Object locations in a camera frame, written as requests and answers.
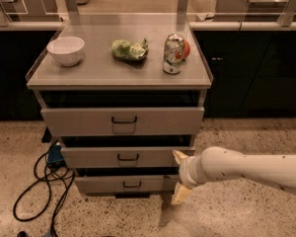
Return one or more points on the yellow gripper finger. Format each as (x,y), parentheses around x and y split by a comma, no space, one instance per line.
(180,194)
(179,156)

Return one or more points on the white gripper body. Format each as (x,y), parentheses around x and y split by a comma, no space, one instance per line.
(186,173)

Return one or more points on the grey drawer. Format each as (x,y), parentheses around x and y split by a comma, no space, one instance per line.
(126,184)
(115,157)
(122,121)

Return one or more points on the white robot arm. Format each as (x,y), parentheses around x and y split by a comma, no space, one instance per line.
(217,164)

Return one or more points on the grey drawer cabinet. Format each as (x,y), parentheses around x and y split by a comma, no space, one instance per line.
(101,80)

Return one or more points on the orange fruit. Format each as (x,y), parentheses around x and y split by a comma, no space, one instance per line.
(186,50)

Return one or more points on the crushed soda can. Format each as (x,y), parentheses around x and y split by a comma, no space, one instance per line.
(173,53)

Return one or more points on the green chip bag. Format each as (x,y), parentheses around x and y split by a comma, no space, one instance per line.
(130,50)

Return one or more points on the blue power box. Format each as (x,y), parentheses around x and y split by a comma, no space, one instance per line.
(54,155)

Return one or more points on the white ceramic bowl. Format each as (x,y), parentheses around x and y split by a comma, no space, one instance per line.
(67,51)

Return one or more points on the background grey cabinet right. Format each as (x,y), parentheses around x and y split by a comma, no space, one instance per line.
(248,10)

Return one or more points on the background grey cabinet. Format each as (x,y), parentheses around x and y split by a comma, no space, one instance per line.
(31,10)
(248,10)

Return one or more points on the background grey cabinet left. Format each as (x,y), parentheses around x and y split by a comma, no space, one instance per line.
(31,10)

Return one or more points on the white rail right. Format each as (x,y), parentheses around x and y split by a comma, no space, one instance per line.
(240,26)

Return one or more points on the white rail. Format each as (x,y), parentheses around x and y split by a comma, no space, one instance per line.
(33,26)
(240,26)

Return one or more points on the white rail left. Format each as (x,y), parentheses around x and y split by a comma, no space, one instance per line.
(33,26)

